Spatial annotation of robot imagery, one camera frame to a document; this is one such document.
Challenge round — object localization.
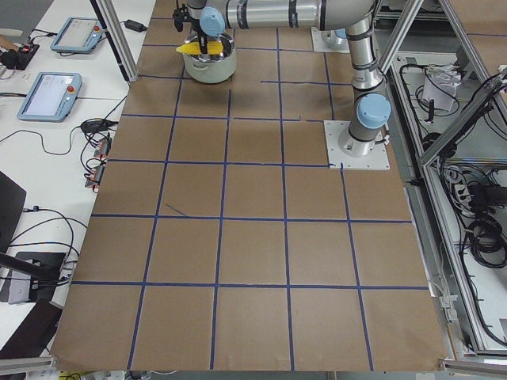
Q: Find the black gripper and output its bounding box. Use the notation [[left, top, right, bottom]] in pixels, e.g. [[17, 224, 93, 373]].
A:
[[173, 1, 208, 55]]

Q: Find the yellow toy corn cob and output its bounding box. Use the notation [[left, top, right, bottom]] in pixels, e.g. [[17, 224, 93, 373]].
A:
[[176, 40, 223, 55]]

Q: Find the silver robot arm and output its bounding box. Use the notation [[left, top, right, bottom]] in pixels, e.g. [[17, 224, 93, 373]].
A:
[[173, 1, 383, 145]]

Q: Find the white cooking pot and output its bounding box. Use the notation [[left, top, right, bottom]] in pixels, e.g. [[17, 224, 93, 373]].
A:
[[181, 32, 237, 84]]

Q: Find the black power adapter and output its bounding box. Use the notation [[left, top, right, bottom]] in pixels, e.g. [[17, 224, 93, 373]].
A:
[[124, 19, 147, 32]]

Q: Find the upper blue teach pendant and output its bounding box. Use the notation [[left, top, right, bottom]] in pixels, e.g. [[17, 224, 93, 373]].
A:
[[50, 17, 103, 54]]

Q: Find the blue teach pendant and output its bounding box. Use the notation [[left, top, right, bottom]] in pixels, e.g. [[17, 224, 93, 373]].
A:
[[17, 72, 82, 122], [50, 17, 103, 54]]

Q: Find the lower blue teach pendant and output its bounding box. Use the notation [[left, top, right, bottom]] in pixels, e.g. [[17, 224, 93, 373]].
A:
[[17, 72, 82, 122]]

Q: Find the small circuit board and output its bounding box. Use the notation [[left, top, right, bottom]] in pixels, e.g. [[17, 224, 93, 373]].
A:
[[1, 40, 40, 70]]

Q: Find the brown paper table mat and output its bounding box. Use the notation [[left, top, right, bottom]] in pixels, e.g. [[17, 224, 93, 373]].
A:
[[51, 1, 447, 371]]

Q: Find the white crumpled paper bag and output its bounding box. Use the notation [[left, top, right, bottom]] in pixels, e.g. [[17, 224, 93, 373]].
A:
[[422, 65, 461, 112]]

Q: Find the black laptop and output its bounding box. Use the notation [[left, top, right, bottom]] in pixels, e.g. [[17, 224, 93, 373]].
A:
[[0, 173, 26, 253]]

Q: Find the aluminium frame post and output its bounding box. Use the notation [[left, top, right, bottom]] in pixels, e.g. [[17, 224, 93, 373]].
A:
[[90, 0, 139, 83]]

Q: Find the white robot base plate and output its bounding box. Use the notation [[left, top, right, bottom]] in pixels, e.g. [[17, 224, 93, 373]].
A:
[[324, 120, 391, 171]]

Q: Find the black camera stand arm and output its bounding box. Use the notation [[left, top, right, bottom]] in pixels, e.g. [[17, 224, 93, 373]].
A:
[[1, 253, 59, 281]]

